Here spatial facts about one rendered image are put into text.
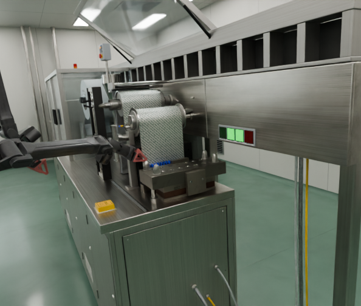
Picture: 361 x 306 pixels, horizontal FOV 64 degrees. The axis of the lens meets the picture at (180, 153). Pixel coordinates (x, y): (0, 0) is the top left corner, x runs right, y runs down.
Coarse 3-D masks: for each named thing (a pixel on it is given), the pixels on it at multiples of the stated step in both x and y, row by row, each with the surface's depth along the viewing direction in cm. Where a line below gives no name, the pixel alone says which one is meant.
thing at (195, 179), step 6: (186, 174) 134; (192, 174) 135; (198, 174) 136; (204, 174) 138; (186, 180) 135; (192, 180) 135; (198, 180) 137; (204, 180) 138; (186, 186) 136; (192, 186) 136; (198, 186) 137; (204, 186) 139; (186, 192) 137; (192, 192) 136; (198, 192) 138
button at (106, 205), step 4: (108, 200) 132; (96, 204) 129; (100, 204) 129; (104, 204) 128; (108, 204) 128; (112, 204) 128; (96, 208) 129; (100, 208) 125; (104, 208) 126; (108, 208) 127; (112, 208) 128
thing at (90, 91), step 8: (88, 88) 171; (96, 88) 161; (88, 96) 174; (96, 96) 162; (96, 104) 163; (96, 112) 163; (96, 120) 164; (104, 120) 166; (96, 128) 175; (104, 128) 167; (104, 136) 168; (96, 160) 182; (104, 168) 170; (104, 176) 171
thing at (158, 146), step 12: (144, 132) 143; (156, 132) 146; (168, 132) 150; (180, 132) 153; (144, 144) 144; (156, 144) 147; (168, 144) 151; (180, 144) 154; (156, 156) 148; (168, 156) 152; (180, 156) 155
